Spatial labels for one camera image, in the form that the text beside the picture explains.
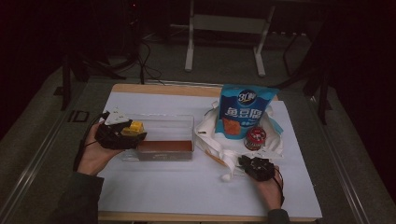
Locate red-lidded jar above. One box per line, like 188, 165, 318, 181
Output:
243, 126, 267, 151

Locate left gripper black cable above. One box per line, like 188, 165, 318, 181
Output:
73, 112, 108, 172

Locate black floor cables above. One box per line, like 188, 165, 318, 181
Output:
136, 41, 166, 86

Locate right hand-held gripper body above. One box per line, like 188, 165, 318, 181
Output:
246, 155, 276, 182

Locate brown drink carton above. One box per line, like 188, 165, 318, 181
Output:
136, 139, 194, 161

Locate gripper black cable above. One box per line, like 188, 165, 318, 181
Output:
273, 166, 286, 206
73, 112, 108, 172

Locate person's left hand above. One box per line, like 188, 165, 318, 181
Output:
77, 122, 124, 176

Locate black tripod stand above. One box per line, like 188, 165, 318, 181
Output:
122, 0, 148, 85

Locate person's right hand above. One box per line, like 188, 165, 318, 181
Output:
251, 171, 283, 210

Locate blue snack bag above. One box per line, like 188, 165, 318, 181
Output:
215, 83, 279, 140

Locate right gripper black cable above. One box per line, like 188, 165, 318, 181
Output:
273, 166, 286, 206

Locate low black stand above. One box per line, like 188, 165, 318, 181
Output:
60, 52, 127, 111

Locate yellow drink carton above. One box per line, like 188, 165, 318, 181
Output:
120, 120, 145, 137

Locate white metal desk frame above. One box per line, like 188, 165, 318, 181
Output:
184, 0, 276, 77

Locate white printed tote bag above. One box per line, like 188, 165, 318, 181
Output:
194, 100, 285, 183

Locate metal floor rail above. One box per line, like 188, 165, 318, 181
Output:
314, 96, 373, 224
0, 113, 68, 216

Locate white table mat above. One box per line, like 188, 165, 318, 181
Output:
97, 91, 323, 218

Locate clear plastic box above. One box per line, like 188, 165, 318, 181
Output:
120, 114, 196, 162

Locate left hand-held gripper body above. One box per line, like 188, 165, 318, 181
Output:
94, 107, 139, 149

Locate black angled stand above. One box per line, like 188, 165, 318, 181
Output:
270, 18, 332, 125

